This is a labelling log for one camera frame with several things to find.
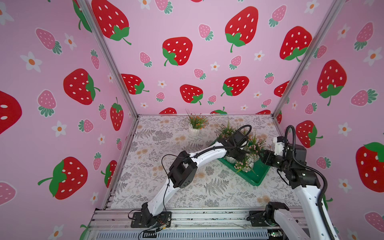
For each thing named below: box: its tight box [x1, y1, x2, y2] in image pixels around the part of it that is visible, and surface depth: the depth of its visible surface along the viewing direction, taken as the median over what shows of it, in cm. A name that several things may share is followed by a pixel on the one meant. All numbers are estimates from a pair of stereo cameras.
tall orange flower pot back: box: [185, 109, 210, 137], surface depth 104 cm
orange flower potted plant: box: [247, 132, 269, 153], surface depth 90 cm
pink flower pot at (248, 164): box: [234, 150, 260, 173], surface depth 82 cm
